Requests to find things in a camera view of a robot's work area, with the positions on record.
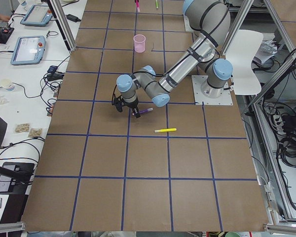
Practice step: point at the far blue teach pendant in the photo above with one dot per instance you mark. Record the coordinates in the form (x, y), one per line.
(37, 15)

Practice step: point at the pink pen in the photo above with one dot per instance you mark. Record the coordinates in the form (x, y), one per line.
(137, 6)

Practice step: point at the purple pen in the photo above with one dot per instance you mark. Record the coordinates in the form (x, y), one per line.
(146, 110)

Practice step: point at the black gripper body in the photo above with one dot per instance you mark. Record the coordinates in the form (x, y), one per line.
(132, 104)

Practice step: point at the near blue teach pendant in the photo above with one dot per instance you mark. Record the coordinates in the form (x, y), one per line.
(28, 50)

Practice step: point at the snack bag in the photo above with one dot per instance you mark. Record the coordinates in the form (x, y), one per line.
(35, 132)
(22, 128)

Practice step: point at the black monitor stand base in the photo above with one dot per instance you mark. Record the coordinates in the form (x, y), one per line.
(15, 177)

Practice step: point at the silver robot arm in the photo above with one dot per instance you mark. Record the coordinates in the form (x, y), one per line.
(211, 20)

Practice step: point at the white plastic chair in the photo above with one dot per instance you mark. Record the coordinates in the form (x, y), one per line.
(241, 53)

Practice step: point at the yellow pen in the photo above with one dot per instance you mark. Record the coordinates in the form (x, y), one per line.
(165, 130)

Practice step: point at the blue teach pendant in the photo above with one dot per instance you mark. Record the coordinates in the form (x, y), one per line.
(37, 15)
(28, 50)

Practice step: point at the black power adapter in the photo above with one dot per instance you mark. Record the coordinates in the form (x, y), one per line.
(73, 18)

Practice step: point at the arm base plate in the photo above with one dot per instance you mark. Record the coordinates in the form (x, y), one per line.
(188, 28)
(205, 95)

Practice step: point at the pink mesh cup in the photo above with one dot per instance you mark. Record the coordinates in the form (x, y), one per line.
(139, 43)

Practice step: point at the small blue black adapter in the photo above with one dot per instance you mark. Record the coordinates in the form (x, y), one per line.
(52, 69)

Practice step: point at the aluminium frame post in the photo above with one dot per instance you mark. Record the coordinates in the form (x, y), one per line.
(62, 23)

